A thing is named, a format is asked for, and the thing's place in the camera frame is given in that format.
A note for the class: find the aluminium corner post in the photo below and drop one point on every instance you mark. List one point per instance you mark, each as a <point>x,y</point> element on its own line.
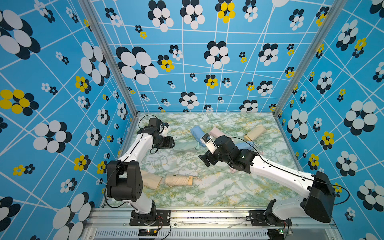
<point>323,31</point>
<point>107,52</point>

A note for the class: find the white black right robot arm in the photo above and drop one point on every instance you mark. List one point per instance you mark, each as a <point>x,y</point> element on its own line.
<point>316,195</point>

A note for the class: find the beige umbrella sleeve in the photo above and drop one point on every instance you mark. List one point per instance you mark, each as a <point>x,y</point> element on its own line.
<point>152,181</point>

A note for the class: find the blue sleeved umbrella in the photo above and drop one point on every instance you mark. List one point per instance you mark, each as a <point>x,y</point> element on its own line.
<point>248,145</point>
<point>198,133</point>

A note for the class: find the beige sleeved umbrella far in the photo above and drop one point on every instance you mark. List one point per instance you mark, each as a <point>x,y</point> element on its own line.
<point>255,133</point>

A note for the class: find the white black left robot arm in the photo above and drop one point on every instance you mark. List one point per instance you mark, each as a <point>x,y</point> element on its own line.
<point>124,177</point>

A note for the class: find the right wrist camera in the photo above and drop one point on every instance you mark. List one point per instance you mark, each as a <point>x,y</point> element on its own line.
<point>209,143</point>

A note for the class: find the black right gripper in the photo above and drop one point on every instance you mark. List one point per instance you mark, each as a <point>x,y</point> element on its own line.
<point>209,156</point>

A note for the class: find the aluminium corner post left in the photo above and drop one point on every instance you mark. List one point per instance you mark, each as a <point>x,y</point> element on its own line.
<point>107,52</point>

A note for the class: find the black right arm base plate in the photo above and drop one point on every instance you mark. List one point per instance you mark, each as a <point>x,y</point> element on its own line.
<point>258,218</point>

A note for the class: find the pink sleeved umbrella far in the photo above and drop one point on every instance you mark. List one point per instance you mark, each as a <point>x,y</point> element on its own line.
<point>216,133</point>

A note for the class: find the aluminium front rail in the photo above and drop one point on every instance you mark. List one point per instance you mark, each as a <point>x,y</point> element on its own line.
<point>204,224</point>

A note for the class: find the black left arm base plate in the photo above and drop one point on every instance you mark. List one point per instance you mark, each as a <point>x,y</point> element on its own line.
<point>159,218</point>

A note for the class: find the aluminium corner post right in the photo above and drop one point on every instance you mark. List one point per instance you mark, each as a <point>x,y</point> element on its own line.
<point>323,31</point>

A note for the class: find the mint green umbrella sleeve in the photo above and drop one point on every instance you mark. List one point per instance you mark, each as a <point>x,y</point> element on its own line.
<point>187,146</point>

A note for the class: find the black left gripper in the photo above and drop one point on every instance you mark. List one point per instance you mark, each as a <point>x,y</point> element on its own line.
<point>169,143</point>

